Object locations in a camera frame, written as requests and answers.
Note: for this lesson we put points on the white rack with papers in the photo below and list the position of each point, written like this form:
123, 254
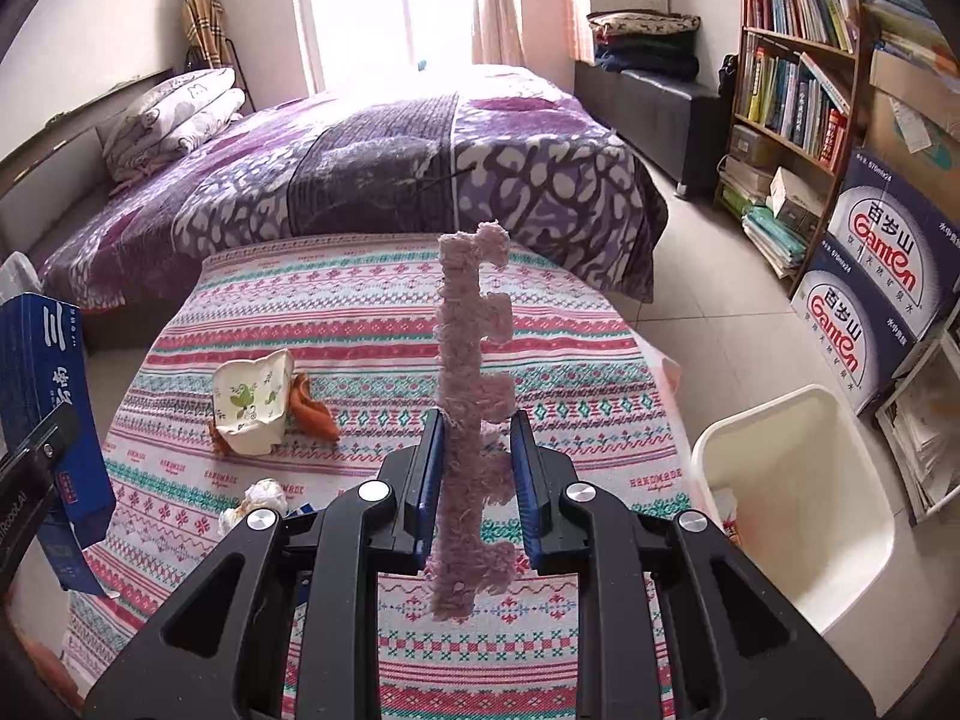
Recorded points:
926, 435

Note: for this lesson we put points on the pink foam strip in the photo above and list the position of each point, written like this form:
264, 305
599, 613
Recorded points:
469, 360

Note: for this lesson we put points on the white paper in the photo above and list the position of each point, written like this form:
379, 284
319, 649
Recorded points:
259, 502

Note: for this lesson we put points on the brown cardboard box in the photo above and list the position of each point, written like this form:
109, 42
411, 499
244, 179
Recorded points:
911, 135

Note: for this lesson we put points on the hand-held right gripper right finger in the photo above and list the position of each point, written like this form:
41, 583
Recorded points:
527, 495

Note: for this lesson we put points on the patterned cushion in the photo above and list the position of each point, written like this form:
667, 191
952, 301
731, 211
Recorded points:
645, 24

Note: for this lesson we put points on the patterned tablecloth table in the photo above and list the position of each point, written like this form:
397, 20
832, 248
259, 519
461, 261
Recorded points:
337, 345

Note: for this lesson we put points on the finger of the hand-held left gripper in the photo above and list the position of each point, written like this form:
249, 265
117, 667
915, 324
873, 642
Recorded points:
37, 457

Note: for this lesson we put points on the dark bed frame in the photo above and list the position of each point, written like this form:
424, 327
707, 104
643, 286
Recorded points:
52, 157

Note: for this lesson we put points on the window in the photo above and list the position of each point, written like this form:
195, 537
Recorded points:
375, 7

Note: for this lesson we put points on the folded white quilt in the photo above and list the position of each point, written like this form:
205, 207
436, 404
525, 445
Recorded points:
172, 116

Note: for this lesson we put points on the white cabinet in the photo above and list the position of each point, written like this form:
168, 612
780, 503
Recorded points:
622, 7

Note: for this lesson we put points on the stack of dark clothes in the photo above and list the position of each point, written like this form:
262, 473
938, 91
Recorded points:
649, 56

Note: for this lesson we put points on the bed with purple blanket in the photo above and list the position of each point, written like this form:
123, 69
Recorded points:
375, 165

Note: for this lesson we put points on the blue milk carton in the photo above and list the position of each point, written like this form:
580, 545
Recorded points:
302, 511

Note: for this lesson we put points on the cream leaf-print paper cup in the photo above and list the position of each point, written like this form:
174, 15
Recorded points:
251, 397

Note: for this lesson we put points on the plaid cloth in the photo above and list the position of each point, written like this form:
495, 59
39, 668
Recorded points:
208, 22

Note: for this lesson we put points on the blue water carton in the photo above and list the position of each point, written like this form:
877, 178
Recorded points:
892, 255
840, 337

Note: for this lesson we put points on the pale pink curtain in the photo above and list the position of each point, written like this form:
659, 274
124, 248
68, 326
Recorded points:
499, 7

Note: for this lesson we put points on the black bag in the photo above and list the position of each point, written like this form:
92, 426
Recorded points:
727, 75

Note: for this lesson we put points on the pile of books and papers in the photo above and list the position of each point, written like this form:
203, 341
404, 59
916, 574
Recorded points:
904, 7

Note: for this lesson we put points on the row of upright books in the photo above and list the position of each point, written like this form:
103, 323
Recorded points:
802, 4
791, 109

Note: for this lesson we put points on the stack of flat books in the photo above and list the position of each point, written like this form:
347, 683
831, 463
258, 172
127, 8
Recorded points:
772, 232

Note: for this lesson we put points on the black coat rack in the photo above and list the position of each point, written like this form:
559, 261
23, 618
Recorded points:
244, 86

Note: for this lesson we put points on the white plastic bin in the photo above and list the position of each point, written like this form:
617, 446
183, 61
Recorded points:
795, 510

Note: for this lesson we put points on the wooden bookshelf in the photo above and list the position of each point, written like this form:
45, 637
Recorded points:
862, 90

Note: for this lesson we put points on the dark blue cardboard box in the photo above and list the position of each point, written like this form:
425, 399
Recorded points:
45, 360

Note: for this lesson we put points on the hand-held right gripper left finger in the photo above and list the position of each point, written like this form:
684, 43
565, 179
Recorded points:
431, 495

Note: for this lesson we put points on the small orange peel piece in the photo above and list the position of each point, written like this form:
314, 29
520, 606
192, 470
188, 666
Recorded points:
217, 441

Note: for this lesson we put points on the dark storage bench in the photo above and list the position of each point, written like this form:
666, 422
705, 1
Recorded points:
660, 127

